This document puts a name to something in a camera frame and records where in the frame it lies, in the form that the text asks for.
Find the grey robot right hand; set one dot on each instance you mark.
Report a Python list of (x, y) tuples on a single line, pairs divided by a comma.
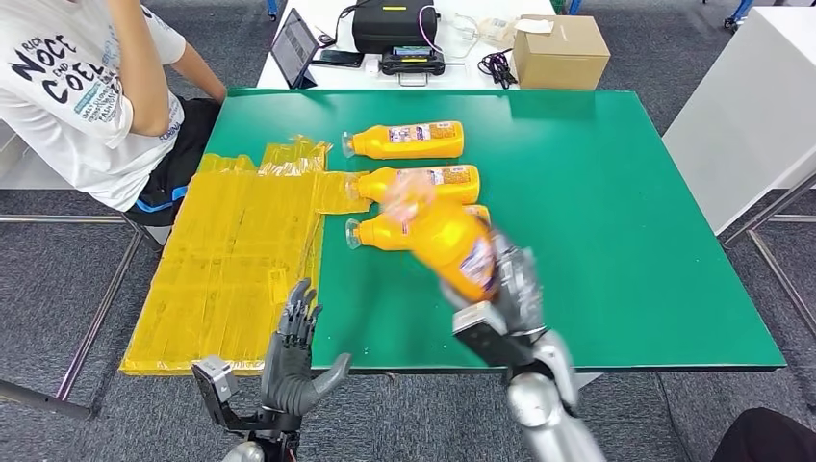
[(523, 293)]

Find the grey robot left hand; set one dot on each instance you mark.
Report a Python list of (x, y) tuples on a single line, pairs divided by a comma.
[(287, 382)]

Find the orange detergent bottle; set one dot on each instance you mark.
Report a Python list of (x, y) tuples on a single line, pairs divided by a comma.
[(446, 248), (408, 148), (376, 234), (456, 191)]

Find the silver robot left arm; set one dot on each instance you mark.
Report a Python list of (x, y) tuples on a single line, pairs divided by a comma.
[(245, 454)]

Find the person's left forearm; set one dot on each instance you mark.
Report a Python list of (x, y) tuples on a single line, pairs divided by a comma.
[(201, 73)]

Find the person's right forearm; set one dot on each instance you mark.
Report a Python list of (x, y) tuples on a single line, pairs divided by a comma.
[(140, 76)]

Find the white table foot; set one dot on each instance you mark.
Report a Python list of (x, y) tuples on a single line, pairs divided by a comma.
[(574, 382)]

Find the yellow taped cardboard sheet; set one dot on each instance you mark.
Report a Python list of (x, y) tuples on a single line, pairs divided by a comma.
[(217, 255)]

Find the brown cardboard box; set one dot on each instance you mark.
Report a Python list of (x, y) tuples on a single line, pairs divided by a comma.
[(562, 62)]

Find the black handheld controller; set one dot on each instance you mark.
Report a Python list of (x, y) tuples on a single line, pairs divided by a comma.
[(412, 65)]

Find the clear plastic bag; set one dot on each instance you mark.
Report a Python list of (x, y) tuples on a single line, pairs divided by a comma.
[(498, 30)]

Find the white paper slip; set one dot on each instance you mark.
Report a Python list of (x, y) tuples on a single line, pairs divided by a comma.
[(535, 25)]

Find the small white adapter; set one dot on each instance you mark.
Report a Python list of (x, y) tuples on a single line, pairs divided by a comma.
[(372, 64)]

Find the black rounded object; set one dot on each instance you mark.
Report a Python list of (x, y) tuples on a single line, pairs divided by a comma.
[(771, 440)]

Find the blue table leg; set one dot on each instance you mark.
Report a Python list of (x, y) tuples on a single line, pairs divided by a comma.
[(572, 5), (272, 6)]

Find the black carrying case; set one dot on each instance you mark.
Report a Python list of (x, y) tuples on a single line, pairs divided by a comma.
[(390, 30)]

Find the black smartphone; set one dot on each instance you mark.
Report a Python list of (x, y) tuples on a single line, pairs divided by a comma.
[(339, 59)]

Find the black tablet on stand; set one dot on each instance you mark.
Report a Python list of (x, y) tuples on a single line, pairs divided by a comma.
[(293, 48)]

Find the person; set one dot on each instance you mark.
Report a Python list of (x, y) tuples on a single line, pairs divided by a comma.
[(57, 127)]

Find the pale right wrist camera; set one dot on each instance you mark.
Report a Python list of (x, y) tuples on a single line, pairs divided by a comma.
[(481, 335)]

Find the blue wheeled frame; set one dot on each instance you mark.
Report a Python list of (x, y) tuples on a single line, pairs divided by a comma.
[(739, 9)]

